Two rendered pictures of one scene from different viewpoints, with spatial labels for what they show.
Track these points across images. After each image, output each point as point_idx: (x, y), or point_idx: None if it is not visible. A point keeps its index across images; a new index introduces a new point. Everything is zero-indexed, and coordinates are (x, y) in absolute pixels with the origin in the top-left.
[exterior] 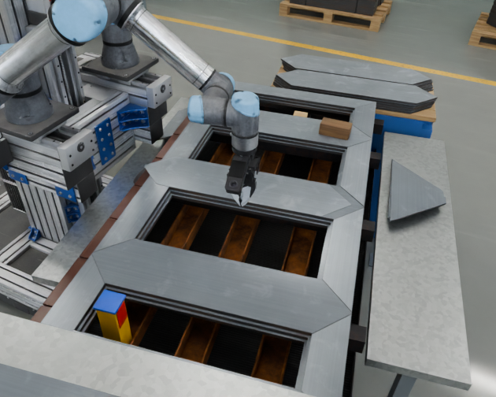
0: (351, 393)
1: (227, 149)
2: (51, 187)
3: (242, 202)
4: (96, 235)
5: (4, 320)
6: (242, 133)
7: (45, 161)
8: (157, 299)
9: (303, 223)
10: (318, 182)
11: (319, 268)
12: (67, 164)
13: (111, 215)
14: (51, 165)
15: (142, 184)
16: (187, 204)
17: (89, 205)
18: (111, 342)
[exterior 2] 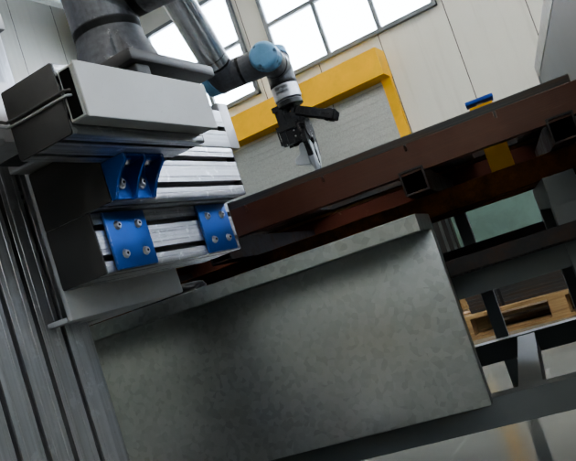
0: (487, 239)
1: None
2: (195, 239)
3: (320, 163)
4: (359, 161)
5: None
6: (294, 75)
7: (208, 142)
8: None
9: (325, 209)
10: None
11: (389, 185)
12: (234, 132)
13: (316, 177)
14: (216, 147)
15: (255, 193)
16: (260, 252)
17: (122, 435)
18: (541, 11)
